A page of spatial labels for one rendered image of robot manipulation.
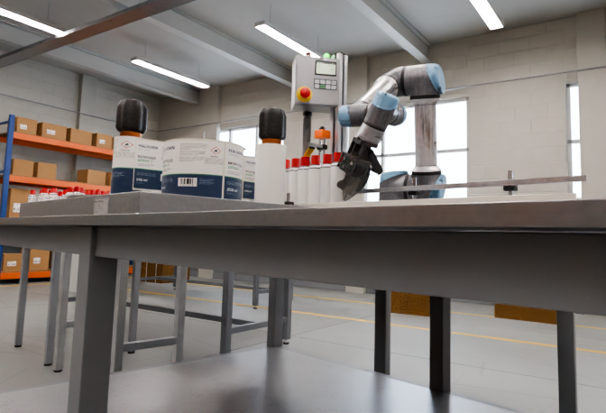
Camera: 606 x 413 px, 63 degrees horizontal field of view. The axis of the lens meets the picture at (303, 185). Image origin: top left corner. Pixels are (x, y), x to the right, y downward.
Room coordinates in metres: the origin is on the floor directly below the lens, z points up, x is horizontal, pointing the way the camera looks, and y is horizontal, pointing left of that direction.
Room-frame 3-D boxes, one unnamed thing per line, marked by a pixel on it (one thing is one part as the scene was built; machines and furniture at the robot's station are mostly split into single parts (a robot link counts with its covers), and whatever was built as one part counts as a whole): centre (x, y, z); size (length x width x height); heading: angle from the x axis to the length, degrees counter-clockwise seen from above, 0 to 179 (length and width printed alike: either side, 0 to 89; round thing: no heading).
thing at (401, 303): (5.84, -1.27, 0.16); 0.64 x 0.53 x 0.31; 60
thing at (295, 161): (1.79, 0.03, 0.98); 0.05 x 0.05 x 0.20
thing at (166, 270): (8.58, 2.30, 0.18); 0.64 x 0.52 x 0.37; 149
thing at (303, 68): (1.84, -0.04, 1.38); 0.17 x 0.10 x 0.19; 99
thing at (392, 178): (2.02, -0.38, 1.02); 0.13 x 0.12 x 0.14; 61
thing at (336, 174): (1.64, -0.12, 0.98); 0.05 x 0.05 x 0.20
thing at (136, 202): (1.48, 0.36, 0.86); 0.80 x 0.67 x 0.05; 44
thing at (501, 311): (5.57, -2.55, 0.10); 0.64 x 0.52 x 0.20; 53
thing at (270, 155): (1.45, 0.10, 1.03); 0.09 x 0.09 x 0.30
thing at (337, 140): (1.84, -0.12, 1.17); 0.04 x 0.04 x 0.67; 44
